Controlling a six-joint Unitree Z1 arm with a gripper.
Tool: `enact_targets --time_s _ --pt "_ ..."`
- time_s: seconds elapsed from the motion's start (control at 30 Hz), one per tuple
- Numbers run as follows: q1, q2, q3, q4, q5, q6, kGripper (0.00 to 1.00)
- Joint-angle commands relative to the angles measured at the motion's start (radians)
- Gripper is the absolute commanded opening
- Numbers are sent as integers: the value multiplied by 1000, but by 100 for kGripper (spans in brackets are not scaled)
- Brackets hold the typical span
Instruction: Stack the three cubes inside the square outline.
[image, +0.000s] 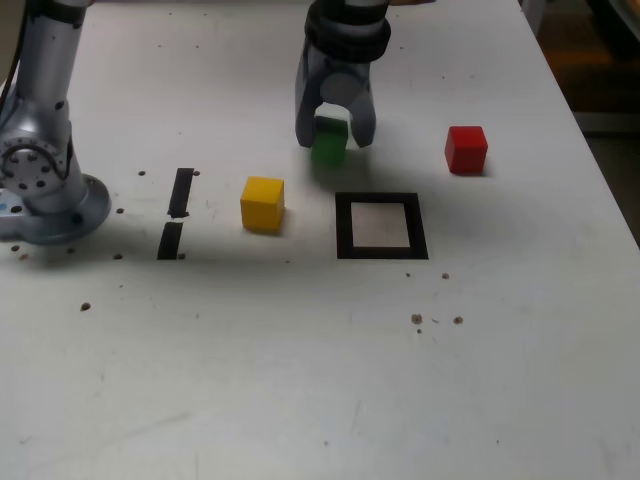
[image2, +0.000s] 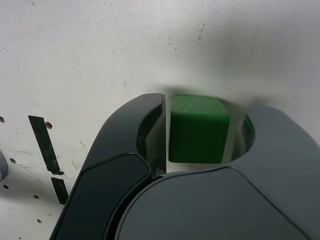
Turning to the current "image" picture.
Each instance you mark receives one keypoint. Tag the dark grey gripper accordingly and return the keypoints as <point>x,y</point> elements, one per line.
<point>340,66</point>

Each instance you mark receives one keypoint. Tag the green cube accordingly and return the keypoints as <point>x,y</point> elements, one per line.
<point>329,147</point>

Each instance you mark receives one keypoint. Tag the yellow cube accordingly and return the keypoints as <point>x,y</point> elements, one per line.
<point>260,210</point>

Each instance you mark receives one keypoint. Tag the red cube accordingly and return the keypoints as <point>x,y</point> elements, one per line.
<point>465,150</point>

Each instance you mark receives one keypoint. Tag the black tape square outline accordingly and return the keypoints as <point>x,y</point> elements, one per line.
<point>345,225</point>

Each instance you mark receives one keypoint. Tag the person's left hand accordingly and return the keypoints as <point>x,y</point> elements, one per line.
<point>412,2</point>

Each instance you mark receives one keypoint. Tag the black tape strip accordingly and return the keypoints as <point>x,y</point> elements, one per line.
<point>180,192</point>

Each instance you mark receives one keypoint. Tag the grey metal beam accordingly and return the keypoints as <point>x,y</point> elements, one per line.
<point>610,122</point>

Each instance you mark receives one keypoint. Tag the grey metal post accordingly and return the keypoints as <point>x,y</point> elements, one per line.
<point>531,15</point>

